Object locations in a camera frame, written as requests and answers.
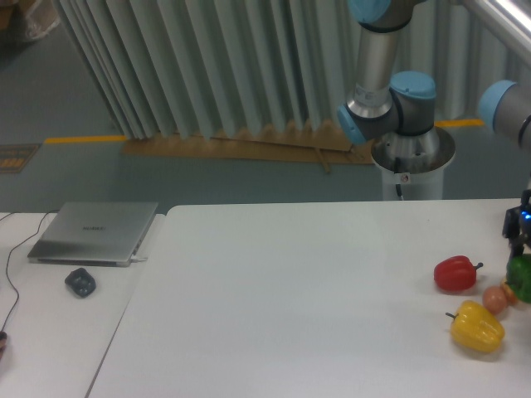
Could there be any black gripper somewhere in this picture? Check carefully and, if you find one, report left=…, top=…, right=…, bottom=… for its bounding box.
left=502, top=189, right=530, bottom=269

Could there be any green bell pepper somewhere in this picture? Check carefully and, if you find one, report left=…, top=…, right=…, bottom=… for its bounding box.
left=506, top=269, right=530, bottom=303

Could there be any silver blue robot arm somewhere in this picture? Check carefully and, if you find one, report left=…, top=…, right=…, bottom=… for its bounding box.
left=337, top=1, right=530, bottom=261

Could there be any red bell pepper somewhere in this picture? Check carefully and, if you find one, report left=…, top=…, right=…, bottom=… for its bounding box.
left=433, top=255, right=484, bottom=293

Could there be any yellow bell pepper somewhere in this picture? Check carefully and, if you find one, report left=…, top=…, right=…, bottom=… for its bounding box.
left=445, top=300, right=505, bottom=353

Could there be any bread loaf piece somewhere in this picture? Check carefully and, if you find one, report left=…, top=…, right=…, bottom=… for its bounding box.
left=499, top=278, right=519, bottom=306

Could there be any brown egg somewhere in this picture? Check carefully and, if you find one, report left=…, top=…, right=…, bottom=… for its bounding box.
left=482, top=286, right=508, bottom=315

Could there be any brown cardboard sheet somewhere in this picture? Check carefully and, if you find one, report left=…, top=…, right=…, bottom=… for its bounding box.
left=121, top=120, right=373, bottom=173

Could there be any white usb plug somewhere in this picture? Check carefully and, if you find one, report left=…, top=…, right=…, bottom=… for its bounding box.
left=130, top=256, right=148, bottom=263

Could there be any pale green folding curtain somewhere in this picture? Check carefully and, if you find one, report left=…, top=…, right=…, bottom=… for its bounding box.
left=54, top=1, right=530, bottom=139

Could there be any silver closed laptop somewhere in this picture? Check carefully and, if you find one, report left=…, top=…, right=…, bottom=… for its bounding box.
left=27, top=201, right=158, bottom=266

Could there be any dark object at left edge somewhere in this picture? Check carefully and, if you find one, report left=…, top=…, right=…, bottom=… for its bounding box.
left=0, top=331, right=7, bottom=359

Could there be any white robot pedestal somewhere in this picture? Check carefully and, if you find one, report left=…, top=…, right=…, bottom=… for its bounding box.
left=373, top=158, right=454, bottom=201

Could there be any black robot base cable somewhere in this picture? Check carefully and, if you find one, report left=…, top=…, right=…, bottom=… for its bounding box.
left=393, top=157, right=406, bottom=201

